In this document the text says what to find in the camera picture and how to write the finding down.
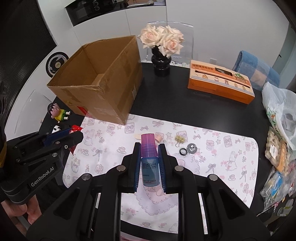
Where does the black vase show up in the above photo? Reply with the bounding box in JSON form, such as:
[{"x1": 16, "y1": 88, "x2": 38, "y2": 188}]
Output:
[{"x1": 151, "y1": 47, "x2": 171, "y2": 77}]

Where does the snack packet pile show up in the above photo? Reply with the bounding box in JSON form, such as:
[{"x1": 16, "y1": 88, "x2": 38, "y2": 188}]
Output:
[{"x1": 260, "y1": 127, "x2": 295, "y2": 211}]

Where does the white plastic bag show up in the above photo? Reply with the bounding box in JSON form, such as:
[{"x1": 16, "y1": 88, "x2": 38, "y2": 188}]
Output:
[{"x1": 262, "y1": 82, "x2": 295, "y2": 151}]

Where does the pink patterned table mat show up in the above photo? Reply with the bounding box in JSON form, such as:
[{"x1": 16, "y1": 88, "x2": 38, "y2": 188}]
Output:
[{"x1": 62, "y1": 114, "x2": 258, "y2": 233}]

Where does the black wall oven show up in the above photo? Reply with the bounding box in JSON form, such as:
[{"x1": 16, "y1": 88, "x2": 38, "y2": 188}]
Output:
[{"x1": 65, "y1": 0, "x2": 128, "y2": 26}]

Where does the black desk fan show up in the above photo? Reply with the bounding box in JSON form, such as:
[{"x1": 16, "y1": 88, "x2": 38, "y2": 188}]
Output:
[{"x1": 45, "y1": 52, "x2": 69, "y2": 77}]

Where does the brown cardboard box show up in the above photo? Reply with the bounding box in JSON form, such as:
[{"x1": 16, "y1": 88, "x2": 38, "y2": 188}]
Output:
[{"x1": 47, "y1": 36, "x2": 143, "y2": 125}]

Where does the pink rose bouquet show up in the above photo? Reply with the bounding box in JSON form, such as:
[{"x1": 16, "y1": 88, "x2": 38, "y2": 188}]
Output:
[{"x1": 138, "y1": 24, "x2": 185, "y2": 57}]

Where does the small blue purple bottle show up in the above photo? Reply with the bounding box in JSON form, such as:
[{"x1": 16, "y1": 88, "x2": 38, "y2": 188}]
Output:
[{"x1": 140, "y1": 133, "x2": 160, "y2": 187}]

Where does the gold binder clip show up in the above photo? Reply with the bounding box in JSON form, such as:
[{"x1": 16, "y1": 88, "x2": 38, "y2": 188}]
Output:
[{"x1": 175, "y1": 135, "x2": 186, "y2": 147}]

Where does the red candy wrapper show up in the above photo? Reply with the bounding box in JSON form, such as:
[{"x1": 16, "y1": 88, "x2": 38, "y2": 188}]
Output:
[{"x1": 69, "y1": 125, "x2": 83, "y2": 155}]

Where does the small white toy car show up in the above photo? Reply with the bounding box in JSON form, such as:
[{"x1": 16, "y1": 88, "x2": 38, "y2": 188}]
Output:
[{"x1": 52, "y1": 125, "x2": 61, "y2": 133}]

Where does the cartoon boy figurine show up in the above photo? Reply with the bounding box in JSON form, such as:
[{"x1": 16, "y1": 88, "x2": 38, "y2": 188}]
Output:
[{"x1": 47, "y1": 103, "x2": 71, "y2": 123}]

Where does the person's left hand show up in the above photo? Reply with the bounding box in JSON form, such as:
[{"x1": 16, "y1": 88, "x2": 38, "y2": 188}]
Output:
[{"x1": 1, "y1": 195, "x2": 42, "y2": 235}]

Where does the clear chair at left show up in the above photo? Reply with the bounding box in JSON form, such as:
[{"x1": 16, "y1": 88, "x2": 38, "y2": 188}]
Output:
[{"x1": 15, "y1": 90, "x2": 51, "y2": 136}]

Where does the blue checked blanket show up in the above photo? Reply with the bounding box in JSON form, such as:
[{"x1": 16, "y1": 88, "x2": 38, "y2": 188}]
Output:
[{"x1": 232, "y1": 50, "x2": 280, "y2": 91}]

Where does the orange tissue box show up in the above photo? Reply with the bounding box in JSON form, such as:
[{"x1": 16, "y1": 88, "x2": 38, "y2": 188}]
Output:
[{"x1": 188, "y1": 60, "x2": 255, "y2": 104}]

